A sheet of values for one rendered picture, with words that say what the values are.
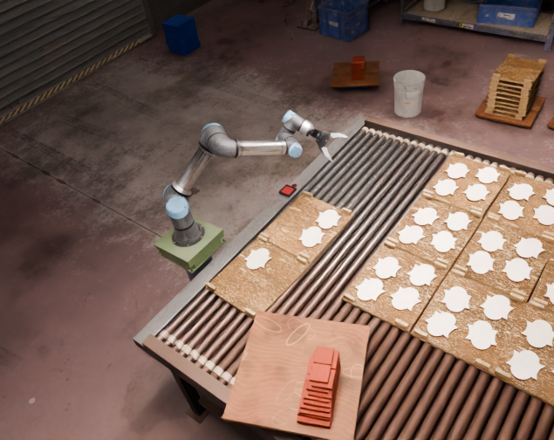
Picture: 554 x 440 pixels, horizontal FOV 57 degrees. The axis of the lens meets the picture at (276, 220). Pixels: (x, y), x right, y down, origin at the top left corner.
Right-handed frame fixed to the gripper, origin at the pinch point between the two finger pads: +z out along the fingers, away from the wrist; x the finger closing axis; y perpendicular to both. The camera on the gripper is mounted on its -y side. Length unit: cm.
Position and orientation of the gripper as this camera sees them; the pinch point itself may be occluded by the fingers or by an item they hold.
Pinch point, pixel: (340, 149)
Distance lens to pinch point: 277.4
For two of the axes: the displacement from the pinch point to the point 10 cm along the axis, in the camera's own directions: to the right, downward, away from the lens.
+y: 1.0, -1.5, 9.8
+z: 8.5, 5.3, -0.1
